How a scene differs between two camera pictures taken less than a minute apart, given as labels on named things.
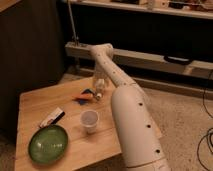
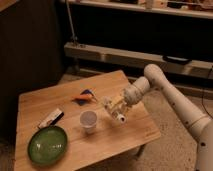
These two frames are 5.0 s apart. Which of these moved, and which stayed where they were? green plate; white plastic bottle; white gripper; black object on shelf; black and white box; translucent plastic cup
Moved: white gripper; white plastic bottle
Stayed: black object on shelf; green plate; translucent plastic cup; black and white box
